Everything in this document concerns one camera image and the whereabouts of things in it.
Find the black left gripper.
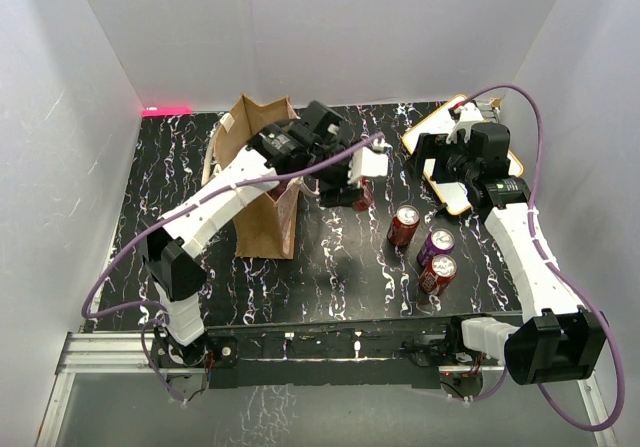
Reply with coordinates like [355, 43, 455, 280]
[303, 141, 366, 204]

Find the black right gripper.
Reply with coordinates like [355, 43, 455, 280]
[404, 133, 479, 186]

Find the red cola can front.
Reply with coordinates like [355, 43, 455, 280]
[352, 179, 374, 212]

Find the red cola can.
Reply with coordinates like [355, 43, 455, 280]
[387, 205, 420, 247]
[352, 179, 374, 212]
[419, 254, 457, 296]

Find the brown canvas tote bag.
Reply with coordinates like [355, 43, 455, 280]
[201, 95, 317, 260]

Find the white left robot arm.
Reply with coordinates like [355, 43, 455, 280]
[140, 101, 388, 366]

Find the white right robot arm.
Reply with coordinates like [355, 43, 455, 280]
[402, 121, 606, 385]

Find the yellow framed whiteboard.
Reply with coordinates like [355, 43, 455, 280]
[402, 94, 530, 217]

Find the red cola can centre right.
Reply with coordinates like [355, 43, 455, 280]
[387, 205, 420, 247]

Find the purple Fanta can far right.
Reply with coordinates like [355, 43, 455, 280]
[416, 228, 455, 267]

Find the red cola can far right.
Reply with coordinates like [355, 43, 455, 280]
[419, 254, 457, 296]

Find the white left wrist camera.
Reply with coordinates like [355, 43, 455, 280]
[348, 138, 391, 185]

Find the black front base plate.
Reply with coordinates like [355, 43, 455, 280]
[142, 319, 506, 391]

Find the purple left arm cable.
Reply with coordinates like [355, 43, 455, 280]
[81, 133, 394, 404]

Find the aluminium rail frame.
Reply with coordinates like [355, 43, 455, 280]
[34, 99, 619, 447]

